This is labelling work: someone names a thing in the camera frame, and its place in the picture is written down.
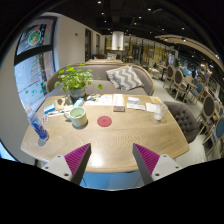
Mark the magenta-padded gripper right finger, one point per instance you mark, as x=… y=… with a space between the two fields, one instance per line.
x=146 y=159

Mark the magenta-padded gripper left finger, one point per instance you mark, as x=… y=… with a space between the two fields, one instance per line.
x=78 y=159

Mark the clear bottle with blue label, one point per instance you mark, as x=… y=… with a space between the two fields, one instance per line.
x=37 y=126

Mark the pale green mug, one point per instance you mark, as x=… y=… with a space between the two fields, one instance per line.
x=78 y=117

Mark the flat round red coaster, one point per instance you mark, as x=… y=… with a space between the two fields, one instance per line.
x=104 y=121

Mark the clear drinking glass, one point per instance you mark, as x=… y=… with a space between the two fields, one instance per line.
x=160 y=111

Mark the white tube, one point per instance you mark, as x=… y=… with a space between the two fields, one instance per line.
x=56 y=114

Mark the white paper napkin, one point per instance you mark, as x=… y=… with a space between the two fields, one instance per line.
x=150 y=107

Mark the pill blister pack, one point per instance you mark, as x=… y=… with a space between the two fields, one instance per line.
x=45 y=119

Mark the grey tufted chair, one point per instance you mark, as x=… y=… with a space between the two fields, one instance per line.
x=183 y=120

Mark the light blue small carton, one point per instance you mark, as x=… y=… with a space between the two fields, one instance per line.
x=78 y=102

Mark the blue and white small box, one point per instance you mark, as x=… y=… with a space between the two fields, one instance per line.
x=49 y=108

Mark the blue and white card pack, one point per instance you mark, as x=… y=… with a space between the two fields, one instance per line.
x=134 y=100

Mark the yellow card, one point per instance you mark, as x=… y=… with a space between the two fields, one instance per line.
x=155 y=99

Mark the colourful printed leaflet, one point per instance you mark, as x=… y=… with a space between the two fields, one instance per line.
x=100 y=99

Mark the white book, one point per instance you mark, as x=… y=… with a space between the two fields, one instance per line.
x=118 y=99

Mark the green potted plant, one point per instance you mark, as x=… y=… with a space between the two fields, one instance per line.
x=75 y=79

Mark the group of dining chairs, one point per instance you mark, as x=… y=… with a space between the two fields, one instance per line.
x=208 y=106

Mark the grey chevron pillow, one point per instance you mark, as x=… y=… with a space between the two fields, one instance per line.
x=126 y=78

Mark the window with festive decals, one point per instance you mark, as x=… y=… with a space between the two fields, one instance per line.
x=33 y=73

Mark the white round column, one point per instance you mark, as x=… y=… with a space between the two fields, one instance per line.
x=117 y=40

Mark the group of ceiling lights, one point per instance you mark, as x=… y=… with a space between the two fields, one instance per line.
x=99 y=2

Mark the grey sofa with wooden frame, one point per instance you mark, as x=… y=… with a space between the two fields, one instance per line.
x=100 y=71

